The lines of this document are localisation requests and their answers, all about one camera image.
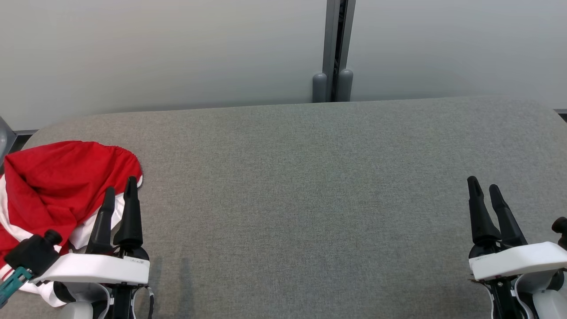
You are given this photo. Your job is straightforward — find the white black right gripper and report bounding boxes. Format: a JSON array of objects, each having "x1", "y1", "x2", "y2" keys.
[{"x1": 466, "y1": 176, "x2": 567, "y2": 281}]

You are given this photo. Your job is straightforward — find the grey metal partition post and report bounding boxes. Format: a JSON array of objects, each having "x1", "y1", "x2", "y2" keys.
[{"x1": 322, "y1": 0, "x2": 357, "y2": 103}]

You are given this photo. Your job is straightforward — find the red white basketball jersey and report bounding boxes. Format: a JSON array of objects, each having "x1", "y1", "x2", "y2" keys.
[{"x1": 0, "y1": 141, "x2": 144, "y2": 308}]

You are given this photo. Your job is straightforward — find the grey cylindrical post foot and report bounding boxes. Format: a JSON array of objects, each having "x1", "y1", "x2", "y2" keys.
[
  {"x1": 338, "y1": 69, "x2": 354, "y2": 103},
  {"x1": 312, "y1": 72, "x2": 328, "y2": 104}
]

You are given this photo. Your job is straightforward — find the teal cable connector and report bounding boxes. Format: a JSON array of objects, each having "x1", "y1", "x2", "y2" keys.
[{"x1": 0, "y1": 267, "x2": 33, "y2": 309}]

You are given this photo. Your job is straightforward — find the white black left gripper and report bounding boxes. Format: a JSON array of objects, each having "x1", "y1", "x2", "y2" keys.
[{"x1": 31, "y1": 176, "x2": 151, "y2": 287}]

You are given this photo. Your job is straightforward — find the grey fabric upholstered bench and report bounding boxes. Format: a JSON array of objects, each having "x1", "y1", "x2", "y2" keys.
[{"x1": 0, "y1": 96, "x2": 567, "y2": 319}]

